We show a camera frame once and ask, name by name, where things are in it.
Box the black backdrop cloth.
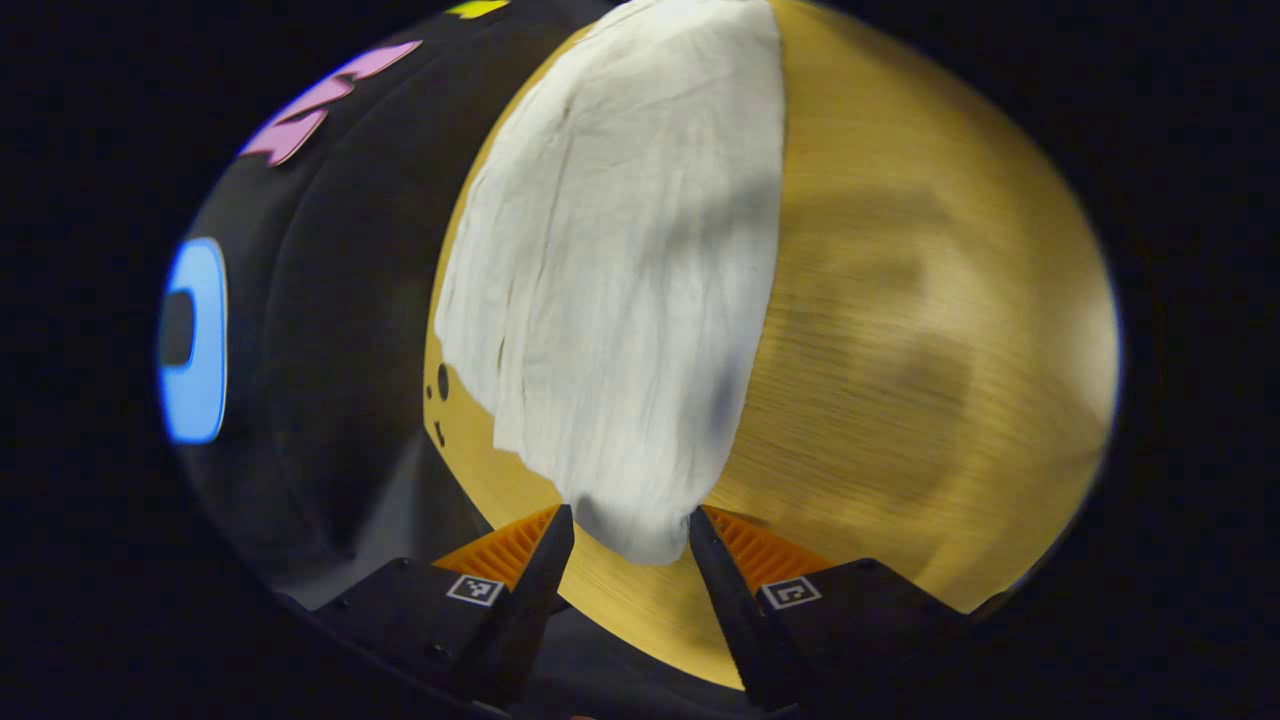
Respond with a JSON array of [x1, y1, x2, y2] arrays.
[[158, 0, 621, 621]]

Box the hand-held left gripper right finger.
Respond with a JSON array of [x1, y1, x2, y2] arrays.
[[688, 505, 971, 711]]

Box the white jeans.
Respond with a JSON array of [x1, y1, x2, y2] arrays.
[[432, 0, 787, 567]]

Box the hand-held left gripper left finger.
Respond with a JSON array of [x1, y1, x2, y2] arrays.
[[275, 503, 576, 711]]

